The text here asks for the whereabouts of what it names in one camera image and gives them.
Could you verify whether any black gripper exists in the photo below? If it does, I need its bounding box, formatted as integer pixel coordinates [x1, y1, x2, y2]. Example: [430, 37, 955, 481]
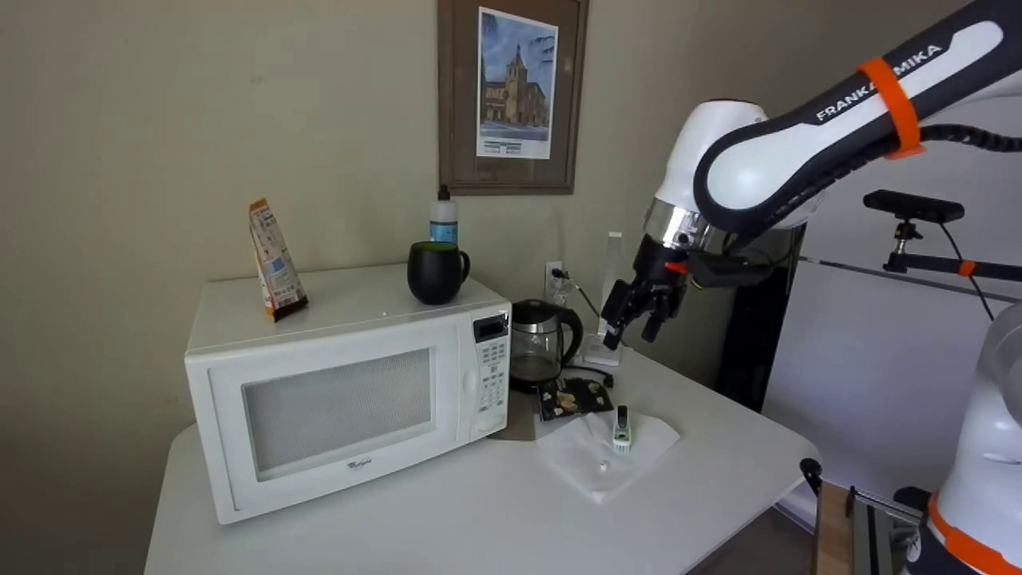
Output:
[597, 237, 695, 351]

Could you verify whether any black chip packet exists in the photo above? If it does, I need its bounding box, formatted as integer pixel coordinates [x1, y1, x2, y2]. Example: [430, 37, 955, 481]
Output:
[536, 377, 617, 426]

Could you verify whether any black glass electric kettle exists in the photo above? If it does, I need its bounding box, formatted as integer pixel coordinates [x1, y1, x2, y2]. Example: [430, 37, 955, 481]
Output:
[506, 297, 588, 392]

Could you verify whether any black upright panel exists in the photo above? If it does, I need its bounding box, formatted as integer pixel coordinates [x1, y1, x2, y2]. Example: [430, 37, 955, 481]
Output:
[711, 224, 809, 415]

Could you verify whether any black mug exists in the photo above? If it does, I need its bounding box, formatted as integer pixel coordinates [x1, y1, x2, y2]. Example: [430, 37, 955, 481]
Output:
[404, 239, 473, 306]

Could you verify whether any blue soap bottle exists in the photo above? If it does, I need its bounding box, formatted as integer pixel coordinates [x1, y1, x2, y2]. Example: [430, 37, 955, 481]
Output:
[423, 183, 462, 250]

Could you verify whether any white foam board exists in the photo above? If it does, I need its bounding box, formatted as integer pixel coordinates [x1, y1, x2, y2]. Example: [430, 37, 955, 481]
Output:
[763, 92, 1022, 503]

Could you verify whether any framed building poster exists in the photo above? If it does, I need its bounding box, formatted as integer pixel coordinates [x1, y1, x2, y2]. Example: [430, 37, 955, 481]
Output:
[435, 0, 590, 197]

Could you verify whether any white microwave oven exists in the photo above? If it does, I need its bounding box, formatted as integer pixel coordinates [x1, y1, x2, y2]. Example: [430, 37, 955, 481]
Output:
[183, 262, 513, 528]

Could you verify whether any small brown box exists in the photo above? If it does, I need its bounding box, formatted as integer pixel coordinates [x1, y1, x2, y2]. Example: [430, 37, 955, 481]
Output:
[244, 194, 312, 323]

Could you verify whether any white wall outlet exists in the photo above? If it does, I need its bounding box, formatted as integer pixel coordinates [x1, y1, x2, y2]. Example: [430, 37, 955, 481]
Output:
[543, 257, 573, 303]

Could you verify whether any black camera on tripod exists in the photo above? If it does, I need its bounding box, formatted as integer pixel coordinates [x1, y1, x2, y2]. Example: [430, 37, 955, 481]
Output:
[858, 188, 1022, 283]

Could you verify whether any wooden metal mounting frame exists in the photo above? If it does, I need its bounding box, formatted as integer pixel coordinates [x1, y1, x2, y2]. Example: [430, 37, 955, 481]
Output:
[795, 456, 931, 575]

